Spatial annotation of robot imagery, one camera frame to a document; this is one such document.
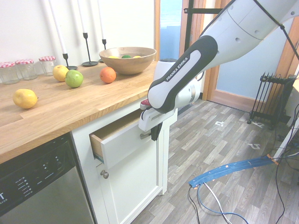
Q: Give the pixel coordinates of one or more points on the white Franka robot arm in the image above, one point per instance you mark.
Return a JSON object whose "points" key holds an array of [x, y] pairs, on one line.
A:
{"points": [[233, 35]]}

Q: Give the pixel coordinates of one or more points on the black metal frame stand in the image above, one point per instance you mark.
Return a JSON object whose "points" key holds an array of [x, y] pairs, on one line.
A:
{"points": [[205, 10]]}

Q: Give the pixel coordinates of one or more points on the yellow banana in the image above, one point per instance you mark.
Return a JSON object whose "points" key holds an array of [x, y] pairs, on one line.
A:
{"points": [[137, 56]]}

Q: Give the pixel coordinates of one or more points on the white cabinet door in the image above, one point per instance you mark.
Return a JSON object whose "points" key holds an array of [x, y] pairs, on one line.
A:
{"points": [[130, 193]]}

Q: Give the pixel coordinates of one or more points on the yellow apple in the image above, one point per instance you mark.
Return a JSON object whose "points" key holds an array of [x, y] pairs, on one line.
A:
{"points": [[59, 73]]}

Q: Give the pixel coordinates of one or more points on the large wooden bowl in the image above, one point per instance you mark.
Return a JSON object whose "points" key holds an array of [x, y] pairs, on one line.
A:
{"points": [[127, 65]]}

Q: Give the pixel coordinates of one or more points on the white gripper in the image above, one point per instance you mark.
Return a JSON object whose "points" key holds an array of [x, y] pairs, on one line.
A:
{"points": [[149, 120]]}

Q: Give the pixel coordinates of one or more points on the black candle holder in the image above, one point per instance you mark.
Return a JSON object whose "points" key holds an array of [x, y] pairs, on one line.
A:
{"points": [[90, 63], [104, 43], [66, 57]]}

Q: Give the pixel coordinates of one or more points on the green apple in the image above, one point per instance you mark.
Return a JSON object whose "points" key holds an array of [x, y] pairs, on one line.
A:
{"points": [[74, 79]]}

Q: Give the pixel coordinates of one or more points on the yellow lemon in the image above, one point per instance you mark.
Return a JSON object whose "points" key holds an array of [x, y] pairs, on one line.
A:
{"points": [[24, 99], [113, 57]]}

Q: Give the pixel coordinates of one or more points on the wooden door frame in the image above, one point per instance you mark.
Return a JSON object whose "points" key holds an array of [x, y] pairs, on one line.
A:
{"points": [[157, 35]]}

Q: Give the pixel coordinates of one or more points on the stainless steel dishwasher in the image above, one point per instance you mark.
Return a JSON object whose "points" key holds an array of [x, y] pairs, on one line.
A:
{"points": [[46, 191]]}

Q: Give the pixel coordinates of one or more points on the green lime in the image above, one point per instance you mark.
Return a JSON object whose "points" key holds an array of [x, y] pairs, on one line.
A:
{"points": [[126, 56]]}

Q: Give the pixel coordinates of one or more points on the metal cabinet door knob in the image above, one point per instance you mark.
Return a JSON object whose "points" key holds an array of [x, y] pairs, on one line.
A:
{"points": [[104, 174]]}

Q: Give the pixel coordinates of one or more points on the orange red round fruit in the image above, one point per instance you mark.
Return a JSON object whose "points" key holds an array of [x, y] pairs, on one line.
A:
{"points": [[108, 75]]}

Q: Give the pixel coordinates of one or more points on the glass jar red checked lid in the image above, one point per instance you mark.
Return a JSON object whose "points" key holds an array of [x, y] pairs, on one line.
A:
{"points": [[9, 73], [26, 70], [47, 66]]}

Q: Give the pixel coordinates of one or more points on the white wooden drawer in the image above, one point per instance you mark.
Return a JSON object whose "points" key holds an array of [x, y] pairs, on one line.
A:
{"points": [[121, 144]]}

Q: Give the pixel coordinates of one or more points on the white counter cabinet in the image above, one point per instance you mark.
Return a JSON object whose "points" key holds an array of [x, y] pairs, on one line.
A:
{"points": [[79, 144]]}

